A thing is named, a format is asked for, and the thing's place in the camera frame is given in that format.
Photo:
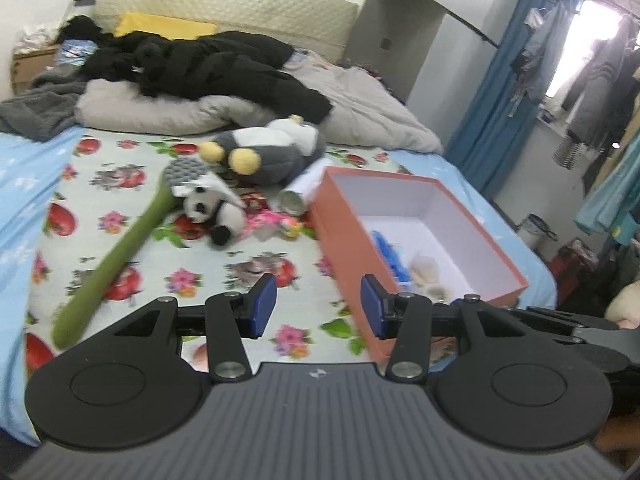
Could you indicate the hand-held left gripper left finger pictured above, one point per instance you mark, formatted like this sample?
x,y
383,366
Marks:
x,y
262,305

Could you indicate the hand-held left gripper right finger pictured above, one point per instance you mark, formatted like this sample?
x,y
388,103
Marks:
x,y
372,305

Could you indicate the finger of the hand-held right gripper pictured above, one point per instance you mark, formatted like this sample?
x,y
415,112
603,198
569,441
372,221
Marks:
x,y
560,322

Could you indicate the blue toy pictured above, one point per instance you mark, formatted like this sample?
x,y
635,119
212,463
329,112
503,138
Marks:
x,y
392,255

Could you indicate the clear bag with beige sponge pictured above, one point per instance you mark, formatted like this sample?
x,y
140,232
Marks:
x,y
430,270

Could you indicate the pink cardboard box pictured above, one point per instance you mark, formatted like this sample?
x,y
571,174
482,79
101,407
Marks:
x,y
350,240

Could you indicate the pink and yellow toy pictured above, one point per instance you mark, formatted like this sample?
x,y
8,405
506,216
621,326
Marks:
x,y
270,220

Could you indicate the panda plush toy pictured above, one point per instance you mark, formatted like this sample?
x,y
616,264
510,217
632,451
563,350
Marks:
x,y
220,212

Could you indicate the pale pink soft object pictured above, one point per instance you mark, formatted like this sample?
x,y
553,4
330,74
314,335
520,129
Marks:
x,y
625,305

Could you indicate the person's right hand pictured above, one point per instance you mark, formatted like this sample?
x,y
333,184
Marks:
x,y
622,435

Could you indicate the red bag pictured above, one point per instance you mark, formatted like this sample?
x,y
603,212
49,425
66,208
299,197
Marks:
x,y
572,262

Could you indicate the metal trash bin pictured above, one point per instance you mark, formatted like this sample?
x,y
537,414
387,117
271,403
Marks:
x,y
536,232

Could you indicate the white spray can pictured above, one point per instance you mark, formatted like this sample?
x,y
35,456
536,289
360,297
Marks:
x,y
297,195

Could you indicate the teal hanging garment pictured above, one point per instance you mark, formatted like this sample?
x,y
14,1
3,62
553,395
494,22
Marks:
x,y
607,195

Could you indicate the grey penguin plush toy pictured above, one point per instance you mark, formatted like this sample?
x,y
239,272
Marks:
x,y
270,157

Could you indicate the green massage hammer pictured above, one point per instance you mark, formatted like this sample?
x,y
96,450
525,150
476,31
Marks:
x,y
115,255

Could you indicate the striped hanging garment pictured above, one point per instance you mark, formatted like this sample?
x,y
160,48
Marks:
x,y
569,151

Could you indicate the fruit and flower printed mat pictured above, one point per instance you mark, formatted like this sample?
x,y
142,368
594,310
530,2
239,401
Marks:
x,y
100,200

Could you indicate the light grey duvet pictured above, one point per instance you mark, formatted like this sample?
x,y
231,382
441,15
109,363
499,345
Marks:
x,y
370,105

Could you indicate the dark hanging coat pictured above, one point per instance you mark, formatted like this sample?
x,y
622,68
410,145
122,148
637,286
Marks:
x,y
600,90

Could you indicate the black jacket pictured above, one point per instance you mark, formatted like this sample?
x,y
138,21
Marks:
x,y
225,65

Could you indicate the blue curtain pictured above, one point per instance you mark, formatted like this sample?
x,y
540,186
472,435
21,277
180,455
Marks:
x,y
500,85

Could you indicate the light blue printed cloth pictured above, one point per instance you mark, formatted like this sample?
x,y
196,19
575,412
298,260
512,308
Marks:
x,y
296,58

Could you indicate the grey blue hanging garment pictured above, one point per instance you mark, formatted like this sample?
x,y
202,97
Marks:
x,y
547,45

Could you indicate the yellow pillow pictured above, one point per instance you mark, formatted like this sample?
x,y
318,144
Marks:
x,y
160,25

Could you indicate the dark grey blanket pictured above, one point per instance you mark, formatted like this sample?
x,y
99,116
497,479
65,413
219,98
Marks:
x,y
35,105

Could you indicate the cream quilted headboard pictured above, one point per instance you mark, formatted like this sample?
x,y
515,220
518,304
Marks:
x,y
225,0

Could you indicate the blue printed packet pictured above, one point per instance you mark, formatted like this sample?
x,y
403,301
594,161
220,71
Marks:
x,y
75,52

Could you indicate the wooden nightstand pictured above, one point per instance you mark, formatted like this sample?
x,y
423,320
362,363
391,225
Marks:
x,y
30,67

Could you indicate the white crumpled cloth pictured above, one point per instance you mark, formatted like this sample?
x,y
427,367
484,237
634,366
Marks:
x,y
37,35

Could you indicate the dark wall socket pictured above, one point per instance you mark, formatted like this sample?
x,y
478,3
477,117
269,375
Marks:
x,y
386,43

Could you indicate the white wall cabinet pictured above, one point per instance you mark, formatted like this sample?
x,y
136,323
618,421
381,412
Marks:
x,y
410,35

